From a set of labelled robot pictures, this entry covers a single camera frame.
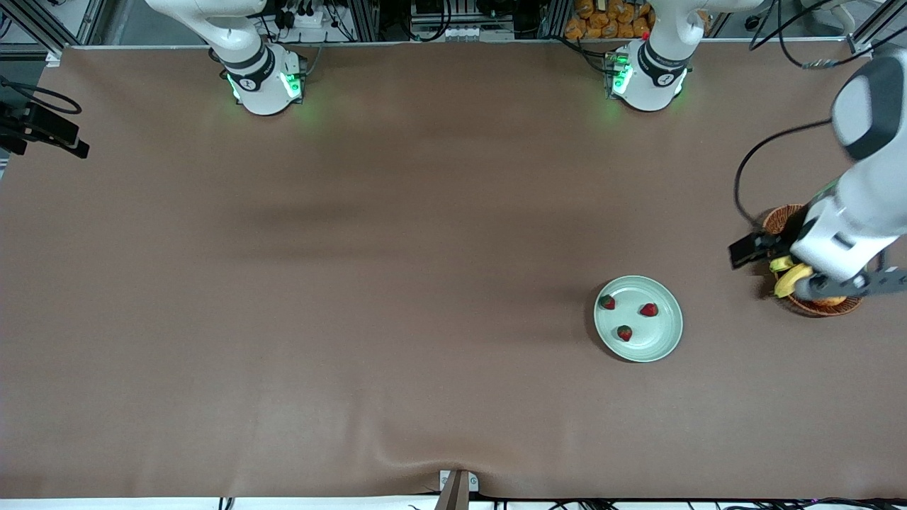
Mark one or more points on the red yellow apple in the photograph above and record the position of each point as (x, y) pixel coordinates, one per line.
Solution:
(829, 302)

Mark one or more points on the red strawberry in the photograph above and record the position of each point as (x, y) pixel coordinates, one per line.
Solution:
(624, 333)
(649, 309)
(607, 302)

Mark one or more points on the light green round plate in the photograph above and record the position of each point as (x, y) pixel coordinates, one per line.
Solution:
(652, 347)

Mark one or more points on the brown wicker basket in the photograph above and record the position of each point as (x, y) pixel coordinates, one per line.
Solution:
(779, 218)

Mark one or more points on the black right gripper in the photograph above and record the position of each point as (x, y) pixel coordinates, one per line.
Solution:
(15, 129)

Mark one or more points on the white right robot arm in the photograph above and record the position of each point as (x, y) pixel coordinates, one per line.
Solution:
(262, 85)

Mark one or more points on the white power strip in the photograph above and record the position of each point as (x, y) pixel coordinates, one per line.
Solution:
(464, 32)
(312, 20)

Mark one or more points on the aluminium frame profile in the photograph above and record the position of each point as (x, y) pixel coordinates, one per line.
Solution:
(365, 18)
(868, 34)

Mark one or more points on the bag of orange bread rolls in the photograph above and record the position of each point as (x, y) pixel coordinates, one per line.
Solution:
(602, 21)

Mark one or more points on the yellow banana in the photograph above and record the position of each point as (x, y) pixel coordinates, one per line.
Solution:
(788, 282)
(781, 264)

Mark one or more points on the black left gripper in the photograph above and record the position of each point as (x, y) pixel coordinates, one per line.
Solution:
(779, 246)

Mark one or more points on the brown table cloth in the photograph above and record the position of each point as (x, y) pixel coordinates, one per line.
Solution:
(354, 248)

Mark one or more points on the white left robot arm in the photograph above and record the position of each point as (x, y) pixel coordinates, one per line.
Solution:
(868, 205)

